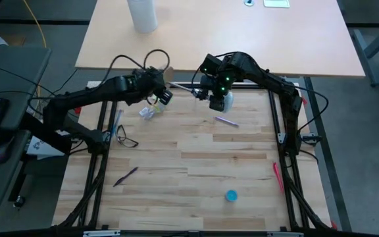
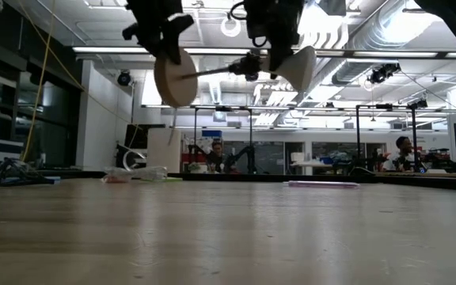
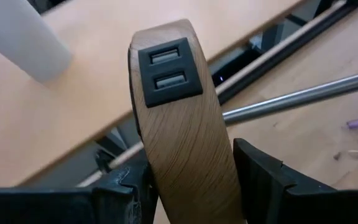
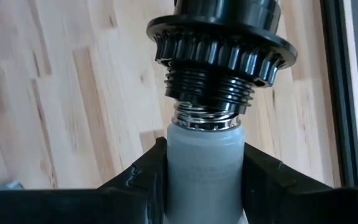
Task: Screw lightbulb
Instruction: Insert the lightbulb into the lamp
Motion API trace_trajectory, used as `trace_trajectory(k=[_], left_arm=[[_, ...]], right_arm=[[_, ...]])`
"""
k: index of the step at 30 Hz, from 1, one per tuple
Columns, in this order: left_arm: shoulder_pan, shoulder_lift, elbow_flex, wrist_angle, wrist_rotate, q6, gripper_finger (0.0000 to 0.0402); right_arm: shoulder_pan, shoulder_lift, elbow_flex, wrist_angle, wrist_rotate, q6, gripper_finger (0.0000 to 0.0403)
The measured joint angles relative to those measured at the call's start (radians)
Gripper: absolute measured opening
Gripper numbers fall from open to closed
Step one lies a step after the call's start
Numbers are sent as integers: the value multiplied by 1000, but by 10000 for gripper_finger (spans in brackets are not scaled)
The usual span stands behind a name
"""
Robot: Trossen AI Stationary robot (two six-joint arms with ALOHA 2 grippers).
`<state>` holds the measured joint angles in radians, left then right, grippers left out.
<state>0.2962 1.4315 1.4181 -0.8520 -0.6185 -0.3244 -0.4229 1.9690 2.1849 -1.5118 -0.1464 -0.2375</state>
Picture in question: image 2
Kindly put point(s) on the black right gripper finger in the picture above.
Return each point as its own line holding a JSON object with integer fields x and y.
{"x": 279, "y": 59}

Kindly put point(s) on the long ceiling light strip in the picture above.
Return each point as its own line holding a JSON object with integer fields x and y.
{"x": 390, "y": 54}

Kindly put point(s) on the black bin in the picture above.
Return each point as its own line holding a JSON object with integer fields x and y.
{"x": 123, "y": 158}

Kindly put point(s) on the round black ceiling speaker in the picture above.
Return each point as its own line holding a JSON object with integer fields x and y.
{"x": 124, "y": 78}

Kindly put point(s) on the wooden base metal pole lamp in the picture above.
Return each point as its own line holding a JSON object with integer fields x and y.
{"x": 174, "y": 85}

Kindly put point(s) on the blue box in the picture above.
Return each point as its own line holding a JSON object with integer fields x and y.
{"x": 212, "y": 134}

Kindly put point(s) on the black ceiling camera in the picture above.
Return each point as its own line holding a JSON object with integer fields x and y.
{"x": 384, "y": 73}

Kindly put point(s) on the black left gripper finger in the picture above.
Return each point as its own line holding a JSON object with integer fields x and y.
{"x": 174, "y": 39}

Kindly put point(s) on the black monitor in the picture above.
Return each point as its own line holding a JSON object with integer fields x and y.
{"x": 141, "y": 136}

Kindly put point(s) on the person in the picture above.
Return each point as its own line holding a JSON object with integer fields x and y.
{"x": 402, "y": 152}
{"x": 217, "y": 156}

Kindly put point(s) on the white cylinder container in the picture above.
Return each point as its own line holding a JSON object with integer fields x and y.
{"x": 164, "y": 150}

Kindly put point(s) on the clear purple pen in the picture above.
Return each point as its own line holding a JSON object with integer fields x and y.
{"x": 323, "y": 184}

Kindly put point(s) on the black eyeglasses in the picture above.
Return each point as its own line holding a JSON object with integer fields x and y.
{"x": 20, "y": 172}

